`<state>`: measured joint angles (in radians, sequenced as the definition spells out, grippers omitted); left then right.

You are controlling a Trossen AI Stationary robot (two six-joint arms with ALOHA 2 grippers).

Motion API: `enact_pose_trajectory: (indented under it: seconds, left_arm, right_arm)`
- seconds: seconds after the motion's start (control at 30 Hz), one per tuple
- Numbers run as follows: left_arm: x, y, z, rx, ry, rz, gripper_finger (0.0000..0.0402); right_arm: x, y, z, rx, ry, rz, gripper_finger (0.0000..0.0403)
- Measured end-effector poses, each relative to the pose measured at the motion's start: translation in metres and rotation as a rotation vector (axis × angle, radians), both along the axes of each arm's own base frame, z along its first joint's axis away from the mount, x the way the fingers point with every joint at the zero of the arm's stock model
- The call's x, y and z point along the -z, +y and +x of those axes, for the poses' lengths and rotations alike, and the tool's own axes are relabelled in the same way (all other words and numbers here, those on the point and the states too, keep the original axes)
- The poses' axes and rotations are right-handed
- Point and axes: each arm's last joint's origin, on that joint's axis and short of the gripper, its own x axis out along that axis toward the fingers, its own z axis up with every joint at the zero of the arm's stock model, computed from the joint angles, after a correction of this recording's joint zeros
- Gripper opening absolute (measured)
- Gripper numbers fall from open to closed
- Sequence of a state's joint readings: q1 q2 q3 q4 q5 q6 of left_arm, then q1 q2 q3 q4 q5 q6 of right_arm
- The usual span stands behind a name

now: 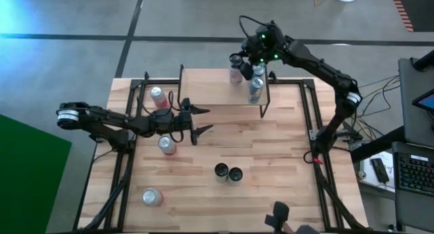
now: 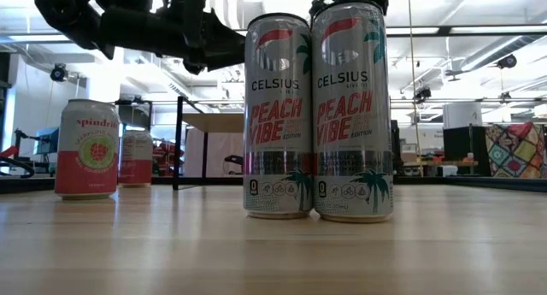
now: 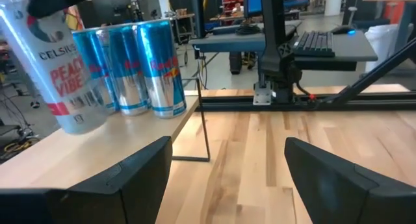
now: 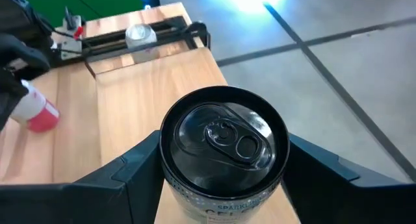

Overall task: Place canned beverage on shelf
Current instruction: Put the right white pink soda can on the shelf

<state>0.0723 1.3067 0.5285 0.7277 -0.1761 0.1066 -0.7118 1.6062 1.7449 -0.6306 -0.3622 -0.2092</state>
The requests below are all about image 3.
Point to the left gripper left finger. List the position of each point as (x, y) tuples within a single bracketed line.
[(123, 185)]

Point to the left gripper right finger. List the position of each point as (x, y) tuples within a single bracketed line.
[(341, 191)]

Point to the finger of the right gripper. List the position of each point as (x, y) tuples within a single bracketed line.
[(52, 1)]

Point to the blue silver Red Bull can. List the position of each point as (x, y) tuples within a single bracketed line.
[(125, 71), (91, 55), (161, 71)]

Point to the Celsius Peach Vibe can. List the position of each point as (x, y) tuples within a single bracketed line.
[(58, 78)]

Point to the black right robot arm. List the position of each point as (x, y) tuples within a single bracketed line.
[(273, 39)]

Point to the grey keyboard tray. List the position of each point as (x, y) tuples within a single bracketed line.
[(354, 48)]

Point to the black computer keyboard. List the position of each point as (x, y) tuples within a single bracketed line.
[(313, 43)]

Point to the white bag bin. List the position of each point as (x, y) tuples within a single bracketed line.
[(380, 42)]

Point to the black computer mouse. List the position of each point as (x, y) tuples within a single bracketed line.
[(341, 30)]

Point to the grey computer desk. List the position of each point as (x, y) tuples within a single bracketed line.
[(227, 42)]

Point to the computer monitor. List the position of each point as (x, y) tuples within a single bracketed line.
[(253, 0)]

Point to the black aluminium table frame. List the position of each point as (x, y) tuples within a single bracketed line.
[(357, 102)]

